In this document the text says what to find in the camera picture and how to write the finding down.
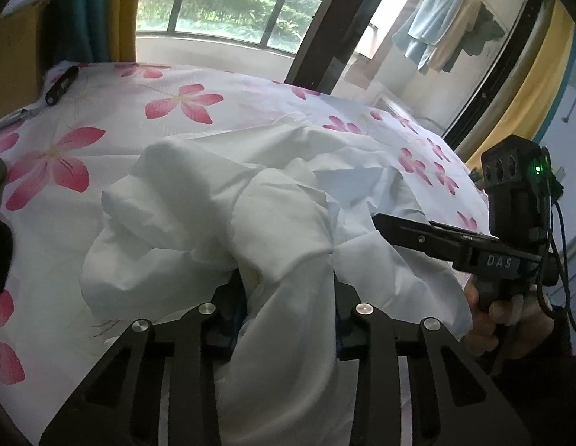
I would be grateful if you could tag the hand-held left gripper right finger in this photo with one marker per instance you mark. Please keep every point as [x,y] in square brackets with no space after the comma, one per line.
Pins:
[348,334]

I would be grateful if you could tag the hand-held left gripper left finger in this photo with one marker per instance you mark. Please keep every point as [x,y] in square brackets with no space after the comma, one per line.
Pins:
[222,330]

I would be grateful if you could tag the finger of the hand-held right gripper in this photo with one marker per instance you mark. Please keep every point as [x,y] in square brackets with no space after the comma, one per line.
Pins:
[418,239]
[469,233]

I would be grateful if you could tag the white long-sleeved garment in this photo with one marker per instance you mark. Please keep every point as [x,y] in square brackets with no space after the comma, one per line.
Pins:
[278,223]

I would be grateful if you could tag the person's right forearm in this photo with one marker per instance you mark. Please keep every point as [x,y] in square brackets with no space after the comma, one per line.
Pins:
[548,390]

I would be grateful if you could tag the person's right hand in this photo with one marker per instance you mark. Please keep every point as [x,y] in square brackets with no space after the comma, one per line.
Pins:
[525,325]

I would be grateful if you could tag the yellow curtain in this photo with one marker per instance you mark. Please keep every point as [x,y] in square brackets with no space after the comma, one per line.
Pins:
[548,79]
[123,9]

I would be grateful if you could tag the dark hanging garment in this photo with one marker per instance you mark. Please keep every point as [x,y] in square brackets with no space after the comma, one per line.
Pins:
[485,30]

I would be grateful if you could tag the beige hanging garment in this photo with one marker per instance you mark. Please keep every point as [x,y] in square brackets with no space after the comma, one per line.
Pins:
[460,37]

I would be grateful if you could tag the light blue hanging towel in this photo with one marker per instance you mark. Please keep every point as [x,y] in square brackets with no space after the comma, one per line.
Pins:
[432,23]

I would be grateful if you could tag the pink floral bed sheet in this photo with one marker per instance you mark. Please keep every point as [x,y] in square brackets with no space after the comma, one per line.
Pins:
[106,158]

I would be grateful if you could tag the black marker pen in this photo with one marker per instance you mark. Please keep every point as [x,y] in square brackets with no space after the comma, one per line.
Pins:
[61,86]

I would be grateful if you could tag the wooden side cabinet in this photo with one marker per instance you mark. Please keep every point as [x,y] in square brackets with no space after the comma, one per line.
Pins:
[13,55]

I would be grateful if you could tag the teal curtain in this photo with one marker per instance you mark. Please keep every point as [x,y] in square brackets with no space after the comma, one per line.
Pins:
[78,14]

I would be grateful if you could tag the black door frame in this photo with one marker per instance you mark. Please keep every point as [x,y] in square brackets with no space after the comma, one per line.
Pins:
[511,65]

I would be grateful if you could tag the black window frame pillar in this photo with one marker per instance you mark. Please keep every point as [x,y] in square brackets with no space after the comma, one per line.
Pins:
[334,32]

